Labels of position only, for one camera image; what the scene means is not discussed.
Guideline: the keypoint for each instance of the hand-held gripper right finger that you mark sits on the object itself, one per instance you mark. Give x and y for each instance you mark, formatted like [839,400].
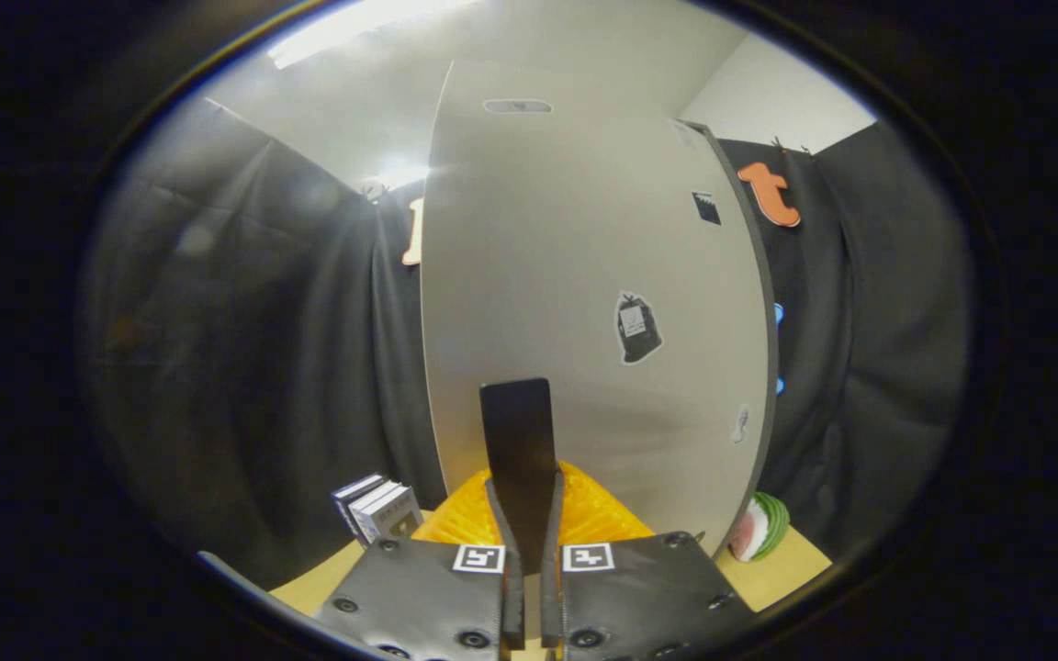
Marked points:
[552,597]

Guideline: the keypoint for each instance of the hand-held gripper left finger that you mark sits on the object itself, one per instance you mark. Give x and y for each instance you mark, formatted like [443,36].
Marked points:
[511,588]

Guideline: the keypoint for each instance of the grey shoe cabinet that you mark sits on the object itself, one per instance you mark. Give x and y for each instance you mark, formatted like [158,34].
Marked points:
[771,367]

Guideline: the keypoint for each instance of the beige shoe cabinet door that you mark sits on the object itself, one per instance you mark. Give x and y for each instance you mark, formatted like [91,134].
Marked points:
[538,257]

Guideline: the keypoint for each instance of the grey cover book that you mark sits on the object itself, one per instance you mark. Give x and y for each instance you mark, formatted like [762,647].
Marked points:
[396,519]

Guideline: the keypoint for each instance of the white cover book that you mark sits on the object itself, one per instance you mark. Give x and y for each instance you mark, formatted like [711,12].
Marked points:
[371,498]

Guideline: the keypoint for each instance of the dark cover book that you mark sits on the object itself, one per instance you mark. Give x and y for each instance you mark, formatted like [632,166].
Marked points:
[343,498]

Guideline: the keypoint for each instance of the watermelon slice toy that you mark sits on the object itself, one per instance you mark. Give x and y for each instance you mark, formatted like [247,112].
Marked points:
[763,528]

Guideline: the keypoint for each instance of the black backdrop cloth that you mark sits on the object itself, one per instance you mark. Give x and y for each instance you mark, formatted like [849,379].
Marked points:
[244,367]

